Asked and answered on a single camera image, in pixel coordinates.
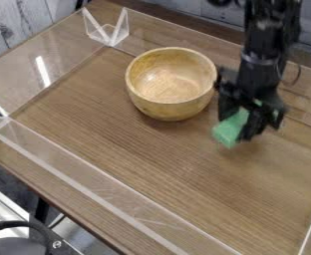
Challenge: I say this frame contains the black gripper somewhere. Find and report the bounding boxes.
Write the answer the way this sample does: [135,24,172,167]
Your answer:
[214,66,288,141]

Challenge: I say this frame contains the green rectangular block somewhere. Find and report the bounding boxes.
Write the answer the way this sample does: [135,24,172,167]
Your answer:
[212,99,281,149]

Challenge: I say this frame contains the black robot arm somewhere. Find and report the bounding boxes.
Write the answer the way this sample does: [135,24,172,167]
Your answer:
[209,0,303,147]

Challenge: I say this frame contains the light wooden bowl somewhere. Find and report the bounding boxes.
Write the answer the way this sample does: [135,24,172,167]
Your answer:
[126,47,217,122]

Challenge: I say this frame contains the clear acrylic tray walls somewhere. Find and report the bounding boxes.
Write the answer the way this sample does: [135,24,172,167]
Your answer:
[0,0,311,255]

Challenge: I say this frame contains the black metal bracket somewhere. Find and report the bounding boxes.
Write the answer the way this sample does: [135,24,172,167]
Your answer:
[28,217,86,255]

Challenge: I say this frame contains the black cable loop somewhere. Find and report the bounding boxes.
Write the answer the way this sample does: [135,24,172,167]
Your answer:
[0,220,51,255]

